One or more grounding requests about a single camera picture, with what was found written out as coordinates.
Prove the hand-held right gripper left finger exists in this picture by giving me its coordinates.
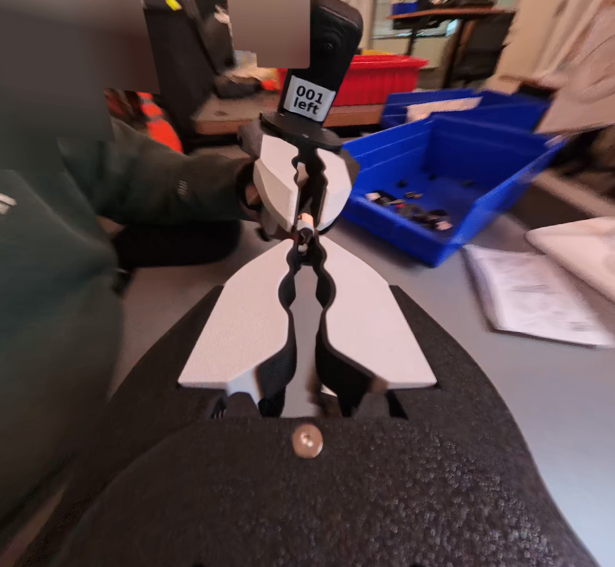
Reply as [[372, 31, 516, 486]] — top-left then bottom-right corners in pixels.
[[178, 240, 297, 399]]

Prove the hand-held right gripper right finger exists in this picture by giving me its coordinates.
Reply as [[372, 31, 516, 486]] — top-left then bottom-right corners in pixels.
[[317, 240, 438, 393]]

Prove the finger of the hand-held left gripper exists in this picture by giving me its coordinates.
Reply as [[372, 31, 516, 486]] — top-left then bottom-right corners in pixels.
[[310, 149, 351, 233], [252, 135, 303, 241]]

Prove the black lego piece blue pin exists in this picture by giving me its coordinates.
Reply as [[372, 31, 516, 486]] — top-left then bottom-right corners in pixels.
[[293, 210, 318, 262]]

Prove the blue plastic bin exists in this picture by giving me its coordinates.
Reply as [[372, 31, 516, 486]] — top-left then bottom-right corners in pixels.
[[341, 115, 568, 268], [383, 89, 553, 135]]

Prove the person's left forearm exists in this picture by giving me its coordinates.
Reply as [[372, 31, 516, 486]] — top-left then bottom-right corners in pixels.
[[58, 120, 255, 226]]

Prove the heap of loose lego parts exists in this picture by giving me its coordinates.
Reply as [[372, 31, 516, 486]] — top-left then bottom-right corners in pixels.
[[365, 183, 452, 233]]

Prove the red plastic bin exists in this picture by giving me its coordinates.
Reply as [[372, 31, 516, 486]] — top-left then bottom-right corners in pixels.
[[332, 53, 428, 108]]

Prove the wooden workbench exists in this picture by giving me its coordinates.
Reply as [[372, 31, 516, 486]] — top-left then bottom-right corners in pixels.
[[193, 96, 385, 135]]

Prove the dark wooden table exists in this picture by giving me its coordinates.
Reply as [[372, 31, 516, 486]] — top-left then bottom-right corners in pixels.
[[389, 0, 515, 58]]

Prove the orange traffic cone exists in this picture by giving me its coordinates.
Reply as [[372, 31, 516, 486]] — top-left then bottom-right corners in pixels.
[[135, 91, 183, 154]]

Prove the white paper sheet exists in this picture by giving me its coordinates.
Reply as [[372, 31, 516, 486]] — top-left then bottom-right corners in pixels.
[[406, 96, 481, 123]]

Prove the black chair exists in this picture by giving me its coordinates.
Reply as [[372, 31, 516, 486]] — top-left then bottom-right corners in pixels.
[[144, 0, 236, 145], [447, 10, 515, 87]]

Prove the white printed paper bag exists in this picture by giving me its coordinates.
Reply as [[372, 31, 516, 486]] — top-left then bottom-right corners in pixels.
[[464, 243, 615, 348]]

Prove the person's torso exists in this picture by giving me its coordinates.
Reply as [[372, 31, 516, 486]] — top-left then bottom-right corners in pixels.
[[0, 168, 126, 520]]

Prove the white book stand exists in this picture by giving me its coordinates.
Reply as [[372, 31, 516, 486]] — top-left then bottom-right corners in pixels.
[[527, 216, 615, 303]]

